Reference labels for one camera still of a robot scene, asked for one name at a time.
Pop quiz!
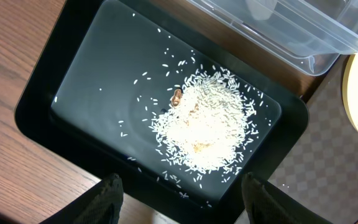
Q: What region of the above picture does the pile of rice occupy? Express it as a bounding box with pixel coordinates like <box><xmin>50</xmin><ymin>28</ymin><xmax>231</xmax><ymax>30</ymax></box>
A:
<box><xmin>53</xmin><ymin>12</ymin><xmax>273</xmax><ymax>208</ymax></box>

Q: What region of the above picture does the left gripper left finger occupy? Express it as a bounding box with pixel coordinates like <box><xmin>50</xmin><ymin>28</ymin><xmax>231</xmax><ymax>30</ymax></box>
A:
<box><xmin>0</xmin><ymin>172</ymin><xmax>124</xmax><ymax>224</ymax></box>

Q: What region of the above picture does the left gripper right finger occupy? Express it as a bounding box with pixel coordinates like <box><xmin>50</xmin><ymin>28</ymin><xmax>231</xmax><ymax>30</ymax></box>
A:
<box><xmin>241</xmin><ymin>172</ymin><xmax>328</xmax><ymax>224</ymax></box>

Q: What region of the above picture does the black plastic tray bin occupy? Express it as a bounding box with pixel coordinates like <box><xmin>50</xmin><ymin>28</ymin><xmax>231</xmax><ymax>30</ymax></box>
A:
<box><xmin>15</xmin><ymin>1</ymin><xmax>309</xmax><ymax>223</ymax></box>

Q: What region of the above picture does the clear plastic bin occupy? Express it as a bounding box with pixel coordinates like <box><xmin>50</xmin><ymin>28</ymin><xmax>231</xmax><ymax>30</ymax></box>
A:
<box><xmin>190</xmin><ymin>0</ymin><xmax>358</xmax><ymax>77</ymax></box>

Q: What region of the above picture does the dark brown serving tray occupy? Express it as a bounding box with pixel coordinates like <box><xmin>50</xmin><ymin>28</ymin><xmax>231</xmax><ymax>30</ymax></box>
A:
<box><xmin>270</xmin><ymin>58</ymin><xmax>358</xmax><ymax>223</ymax></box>

